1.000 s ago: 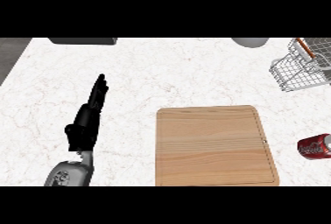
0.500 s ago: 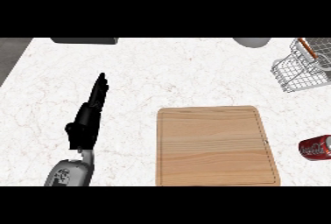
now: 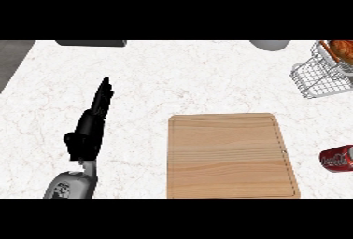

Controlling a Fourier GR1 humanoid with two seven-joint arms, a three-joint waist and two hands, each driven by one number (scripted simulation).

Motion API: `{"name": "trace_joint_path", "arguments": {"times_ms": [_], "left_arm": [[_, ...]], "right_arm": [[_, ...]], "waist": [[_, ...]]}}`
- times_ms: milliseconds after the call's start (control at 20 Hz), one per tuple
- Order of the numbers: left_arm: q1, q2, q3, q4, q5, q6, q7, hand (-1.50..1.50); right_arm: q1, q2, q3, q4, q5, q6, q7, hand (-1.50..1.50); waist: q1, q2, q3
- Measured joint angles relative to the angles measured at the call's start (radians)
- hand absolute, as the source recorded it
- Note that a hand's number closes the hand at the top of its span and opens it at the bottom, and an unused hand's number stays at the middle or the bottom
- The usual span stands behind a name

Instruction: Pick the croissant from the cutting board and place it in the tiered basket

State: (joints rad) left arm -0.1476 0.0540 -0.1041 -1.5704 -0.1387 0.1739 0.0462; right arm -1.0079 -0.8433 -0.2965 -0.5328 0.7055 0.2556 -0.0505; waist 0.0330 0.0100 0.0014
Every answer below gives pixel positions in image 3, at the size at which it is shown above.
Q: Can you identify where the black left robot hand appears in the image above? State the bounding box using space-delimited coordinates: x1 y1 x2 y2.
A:
62 77 115 162

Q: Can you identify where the wooden cutting board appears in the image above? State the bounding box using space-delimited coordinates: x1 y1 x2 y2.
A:
166 112 301 200

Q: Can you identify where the dark grey appliance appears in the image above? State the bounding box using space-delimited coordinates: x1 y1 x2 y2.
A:
55 40 129 48

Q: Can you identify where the pale grey round object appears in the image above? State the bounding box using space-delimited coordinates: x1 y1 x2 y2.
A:
248 40 293 52

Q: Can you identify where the red soda can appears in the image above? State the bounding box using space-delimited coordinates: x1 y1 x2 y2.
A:
319 144 353 174

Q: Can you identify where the white wire tiered basket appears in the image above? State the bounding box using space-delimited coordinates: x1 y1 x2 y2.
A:
288 40 353 100

